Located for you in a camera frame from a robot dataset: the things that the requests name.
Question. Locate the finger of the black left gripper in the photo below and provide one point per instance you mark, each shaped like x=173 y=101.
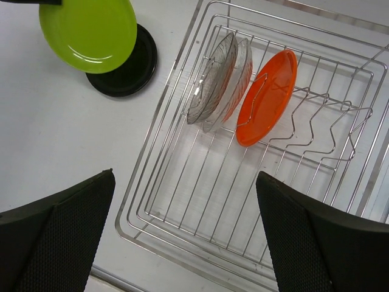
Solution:
x=46 y=2

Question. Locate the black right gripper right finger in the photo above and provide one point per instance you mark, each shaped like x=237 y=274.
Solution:
x=316 y=247

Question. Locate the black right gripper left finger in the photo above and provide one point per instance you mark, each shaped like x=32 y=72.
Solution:
x=50 y=244

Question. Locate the green plate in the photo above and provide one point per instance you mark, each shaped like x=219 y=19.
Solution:
x=92 y=36

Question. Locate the black plate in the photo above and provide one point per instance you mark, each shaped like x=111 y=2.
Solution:
x=134 y=73

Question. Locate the orange plate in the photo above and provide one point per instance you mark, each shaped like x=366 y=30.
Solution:
x=267 y=98

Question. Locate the clear glass plate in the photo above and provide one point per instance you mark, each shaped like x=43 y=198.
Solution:
x=235 y=89

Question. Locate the smoky grey glass plate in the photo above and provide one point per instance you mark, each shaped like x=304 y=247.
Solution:
x=213 y=81

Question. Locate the wire dish rack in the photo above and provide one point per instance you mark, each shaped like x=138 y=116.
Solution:
x=191 y=199

